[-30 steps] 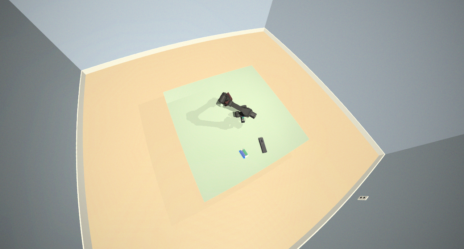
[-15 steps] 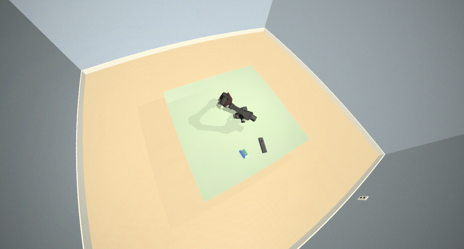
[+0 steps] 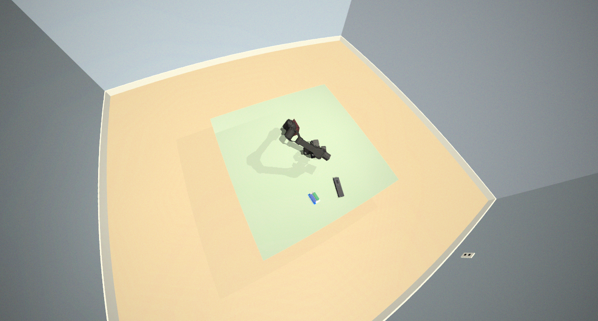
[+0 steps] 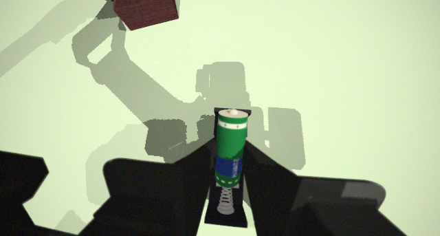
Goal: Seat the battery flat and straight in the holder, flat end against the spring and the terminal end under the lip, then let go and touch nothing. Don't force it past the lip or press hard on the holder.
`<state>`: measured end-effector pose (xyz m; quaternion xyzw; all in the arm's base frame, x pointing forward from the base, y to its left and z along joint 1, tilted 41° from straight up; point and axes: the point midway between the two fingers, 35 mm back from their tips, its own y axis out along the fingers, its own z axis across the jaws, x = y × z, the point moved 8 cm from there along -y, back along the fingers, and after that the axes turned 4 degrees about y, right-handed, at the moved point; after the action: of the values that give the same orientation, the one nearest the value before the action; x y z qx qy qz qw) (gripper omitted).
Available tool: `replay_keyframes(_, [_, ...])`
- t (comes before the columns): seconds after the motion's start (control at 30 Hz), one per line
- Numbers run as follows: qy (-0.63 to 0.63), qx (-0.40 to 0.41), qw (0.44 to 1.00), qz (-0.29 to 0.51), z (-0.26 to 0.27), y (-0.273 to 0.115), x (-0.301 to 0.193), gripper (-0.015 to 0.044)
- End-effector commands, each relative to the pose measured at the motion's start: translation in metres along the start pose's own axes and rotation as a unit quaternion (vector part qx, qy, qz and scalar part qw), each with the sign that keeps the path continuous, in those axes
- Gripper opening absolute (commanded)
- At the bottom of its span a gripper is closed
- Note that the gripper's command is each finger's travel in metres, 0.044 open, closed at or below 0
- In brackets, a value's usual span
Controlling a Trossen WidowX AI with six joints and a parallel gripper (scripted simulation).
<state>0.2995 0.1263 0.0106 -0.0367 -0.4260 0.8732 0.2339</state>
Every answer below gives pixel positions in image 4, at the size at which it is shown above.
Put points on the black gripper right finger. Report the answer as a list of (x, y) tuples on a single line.
[(277, 195)]

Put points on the green cylindrical battery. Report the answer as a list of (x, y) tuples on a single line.
[(231, 137)]

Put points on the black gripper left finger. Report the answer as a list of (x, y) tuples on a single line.
[(185, 183)]

